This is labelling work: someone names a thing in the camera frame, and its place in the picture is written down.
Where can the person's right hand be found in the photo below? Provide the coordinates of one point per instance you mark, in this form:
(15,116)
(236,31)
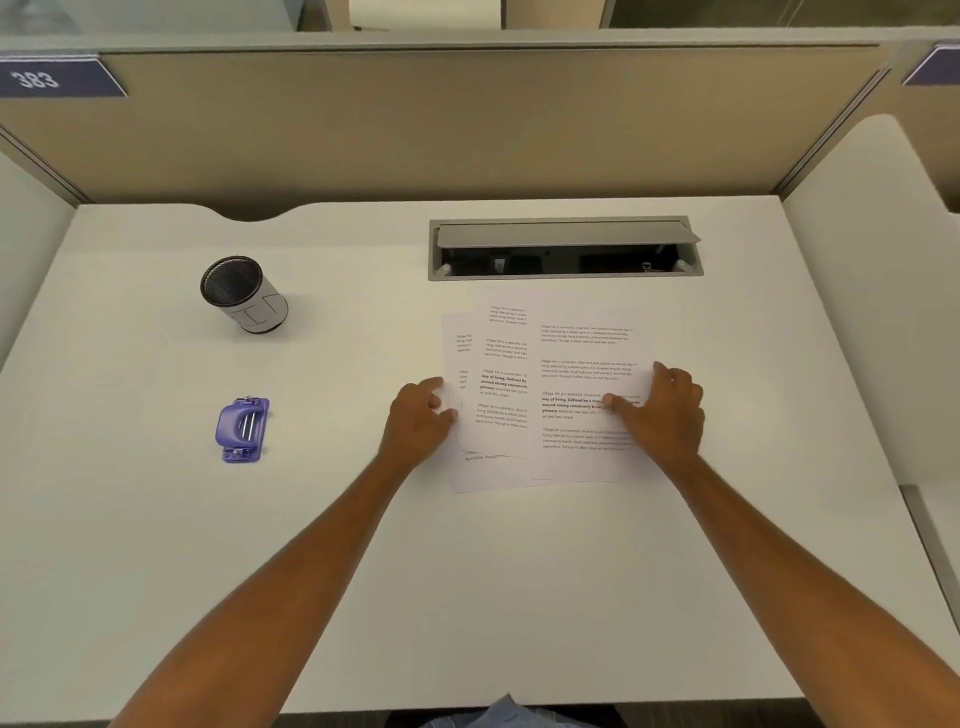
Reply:
(667,420)

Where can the person's left hand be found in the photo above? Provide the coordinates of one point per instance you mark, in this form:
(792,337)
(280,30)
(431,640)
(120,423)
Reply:
(411,427)

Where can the person's left thumb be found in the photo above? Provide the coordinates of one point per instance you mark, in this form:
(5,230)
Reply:
(445,415)

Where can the person's right thumb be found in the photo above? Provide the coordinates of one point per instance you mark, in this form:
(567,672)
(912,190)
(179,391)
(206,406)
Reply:
(619,403)

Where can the white printed paper sheet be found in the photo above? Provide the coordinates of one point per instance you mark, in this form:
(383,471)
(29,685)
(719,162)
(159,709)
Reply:
(454,360)
(585,352)
(504,352)

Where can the person's right forearm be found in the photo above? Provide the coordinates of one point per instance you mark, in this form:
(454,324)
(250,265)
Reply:
(780,570)

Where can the person's left forearm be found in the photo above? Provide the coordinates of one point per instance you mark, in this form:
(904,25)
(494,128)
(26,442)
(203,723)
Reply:
(300,577)

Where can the purple hole punch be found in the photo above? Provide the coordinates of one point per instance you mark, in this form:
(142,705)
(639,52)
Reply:
(243,429)

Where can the black mesh pen holder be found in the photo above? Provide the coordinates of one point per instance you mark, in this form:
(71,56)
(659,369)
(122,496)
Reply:
(241,294)

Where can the white side divider panel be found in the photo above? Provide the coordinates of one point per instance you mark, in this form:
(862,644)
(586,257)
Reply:
(877,285)
(26,247)

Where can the beige desk partition panel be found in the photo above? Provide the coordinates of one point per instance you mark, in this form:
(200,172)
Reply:
(465,127)

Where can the person's blue shirt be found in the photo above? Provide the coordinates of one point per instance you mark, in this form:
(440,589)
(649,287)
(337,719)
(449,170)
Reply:
(510,712)

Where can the purple number sign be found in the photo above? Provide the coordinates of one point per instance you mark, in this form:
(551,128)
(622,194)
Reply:
(52,76)
(937,66)

